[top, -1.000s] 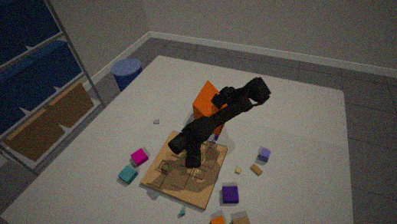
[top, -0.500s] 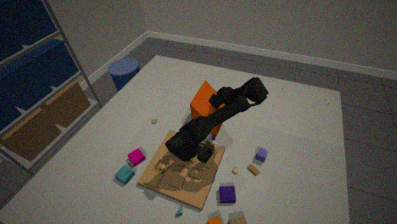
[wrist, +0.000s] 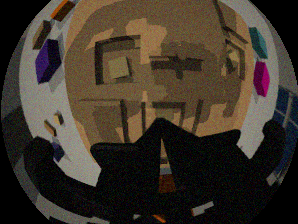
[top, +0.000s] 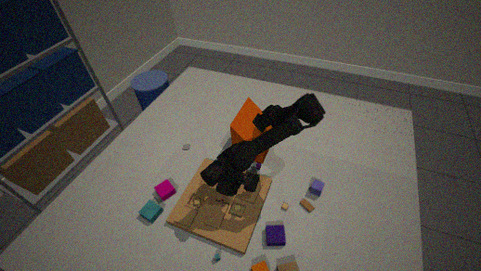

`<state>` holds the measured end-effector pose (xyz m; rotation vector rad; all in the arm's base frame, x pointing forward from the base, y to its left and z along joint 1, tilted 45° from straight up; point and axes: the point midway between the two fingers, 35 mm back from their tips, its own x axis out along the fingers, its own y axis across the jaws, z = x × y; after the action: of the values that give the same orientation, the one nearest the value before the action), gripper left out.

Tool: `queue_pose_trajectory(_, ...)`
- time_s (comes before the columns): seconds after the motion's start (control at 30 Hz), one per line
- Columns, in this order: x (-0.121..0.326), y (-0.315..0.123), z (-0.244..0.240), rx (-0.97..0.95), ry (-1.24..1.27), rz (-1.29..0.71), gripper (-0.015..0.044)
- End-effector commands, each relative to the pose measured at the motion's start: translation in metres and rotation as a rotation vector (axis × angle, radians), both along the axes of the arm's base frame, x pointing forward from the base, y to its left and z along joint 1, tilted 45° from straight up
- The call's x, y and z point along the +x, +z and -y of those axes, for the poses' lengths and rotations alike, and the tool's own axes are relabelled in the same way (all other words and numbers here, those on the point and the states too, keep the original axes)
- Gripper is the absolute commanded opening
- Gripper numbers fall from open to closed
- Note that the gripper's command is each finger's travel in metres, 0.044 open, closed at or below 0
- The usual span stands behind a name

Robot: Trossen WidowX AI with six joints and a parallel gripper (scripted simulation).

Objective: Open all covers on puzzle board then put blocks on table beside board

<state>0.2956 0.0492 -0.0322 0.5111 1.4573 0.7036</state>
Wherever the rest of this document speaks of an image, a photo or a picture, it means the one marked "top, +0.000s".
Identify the magenta block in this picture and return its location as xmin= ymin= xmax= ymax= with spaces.
xmin=155 ymin=179 xmax=176 ymax=201

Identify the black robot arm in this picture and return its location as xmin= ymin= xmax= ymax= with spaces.
xmin=201 ymin=93 xmax=325 ymax=197

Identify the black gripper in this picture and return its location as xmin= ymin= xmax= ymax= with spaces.
xmin=234 ymin=173 xmax=259 ymax=192

